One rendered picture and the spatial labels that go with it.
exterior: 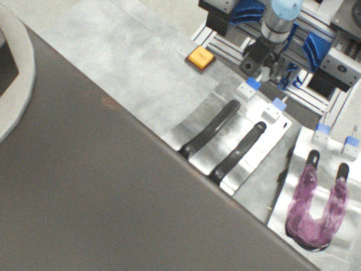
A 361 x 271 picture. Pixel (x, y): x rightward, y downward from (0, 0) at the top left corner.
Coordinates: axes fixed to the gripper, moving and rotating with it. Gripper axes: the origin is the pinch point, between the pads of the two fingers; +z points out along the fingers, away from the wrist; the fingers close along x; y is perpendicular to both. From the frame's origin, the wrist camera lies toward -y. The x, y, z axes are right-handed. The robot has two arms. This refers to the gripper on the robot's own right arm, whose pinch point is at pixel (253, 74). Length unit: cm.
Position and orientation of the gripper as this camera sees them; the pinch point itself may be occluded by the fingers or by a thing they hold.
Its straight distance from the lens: 146.0
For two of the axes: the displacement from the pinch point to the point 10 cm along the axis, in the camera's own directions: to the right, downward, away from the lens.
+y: 6.5, -6.7, 3.6
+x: -7.6, -6.2, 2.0
